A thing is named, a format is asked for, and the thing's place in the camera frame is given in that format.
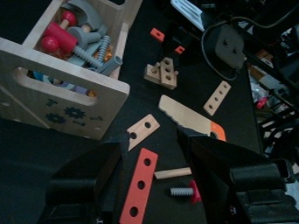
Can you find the red toy hammer head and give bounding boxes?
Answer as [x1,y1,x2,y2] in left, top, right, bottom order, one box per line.
[41,21,80,55]

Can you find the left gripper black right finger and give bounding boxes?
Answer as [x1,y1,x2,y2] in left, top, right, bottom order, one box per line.
[176,125,299,224]

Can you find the wooden two-hole strip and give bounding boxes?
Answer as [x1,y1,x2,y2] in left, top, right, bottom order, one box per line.
[125,114,162,152]

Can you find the small red background object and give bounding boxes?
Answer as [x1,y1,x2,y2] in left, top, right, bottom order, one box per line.
[255,96,270,110]

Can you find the wooden three-pegged block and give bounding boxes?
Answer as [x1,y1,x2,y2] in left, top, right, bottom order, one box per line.
[143,57,180,90]

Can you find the white slotted mount plate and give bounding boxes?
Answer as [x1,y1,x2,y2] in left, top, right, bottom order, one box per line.
[170,0,206,32]

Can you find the grey toy mallet head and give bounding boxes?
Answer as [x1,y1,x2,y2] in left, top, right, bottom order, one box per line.
[67,25,103,49]

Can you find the grey toy tube nut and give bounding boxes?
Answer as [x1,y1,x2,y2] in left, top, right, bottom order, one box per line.
[91,55,124,75]

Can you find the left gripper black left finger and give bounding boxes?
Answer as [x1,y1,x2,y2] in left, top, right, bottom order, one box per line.
[37,130,131,224]

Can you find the wooden toy toolbox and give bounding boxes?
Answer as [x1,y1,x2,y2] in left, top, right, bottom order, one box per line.
[0,0,144,141]

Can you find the red three-hole strip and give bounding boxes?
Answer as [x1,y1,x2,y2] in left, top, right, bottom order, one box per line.
[117,147,160,224]

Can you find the red-headed grey toy screw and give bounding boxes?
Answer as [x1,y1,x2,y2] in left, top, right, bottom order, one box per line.
[170,179,203,205]

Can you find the red ball-headed wooden peg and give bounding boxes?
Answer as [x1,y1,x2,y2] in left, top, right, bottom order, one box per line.
[60,10,79,31]
[40,36,61,55]

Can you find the grey toy wrench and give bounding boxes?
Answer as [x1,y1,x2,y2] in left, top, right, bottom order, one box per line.
[61,0,108,36]

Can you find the grey threaded toy bolt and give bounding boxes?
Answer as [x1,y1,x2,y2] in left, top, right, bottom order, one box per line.
[71,45,105,70]
[95,34,113,64]

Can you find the wooden cutting board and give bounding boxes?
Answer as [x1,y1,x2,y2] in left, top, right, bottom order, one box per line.
[158,94,228,143]

